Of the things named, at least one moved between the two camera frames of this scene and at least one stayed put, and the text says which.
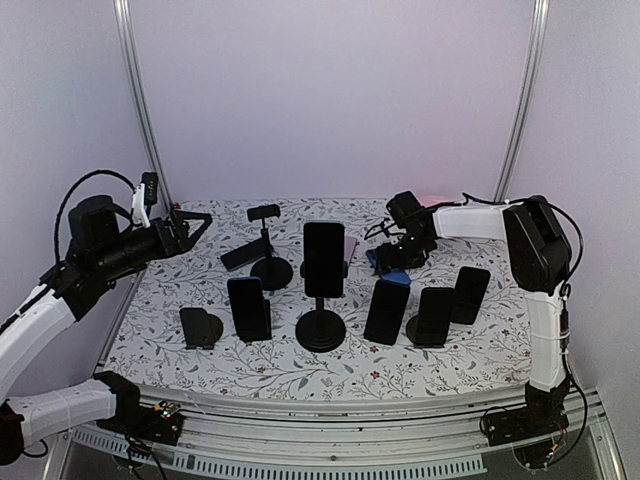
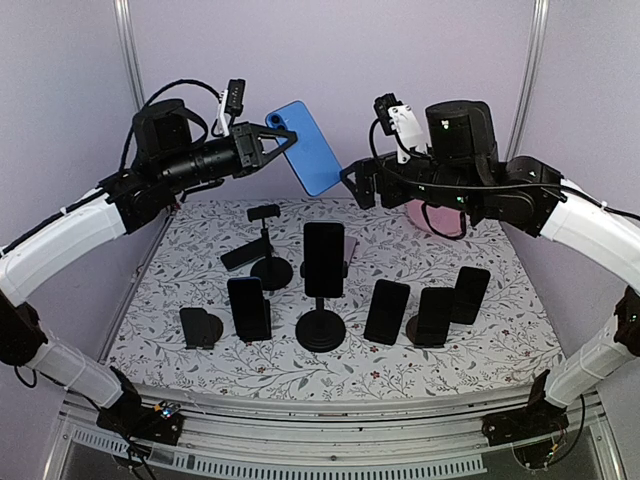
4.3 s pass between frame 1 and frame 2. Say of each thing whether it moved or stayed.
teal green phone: stayed
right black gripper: moved
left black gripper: moved
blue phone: moved
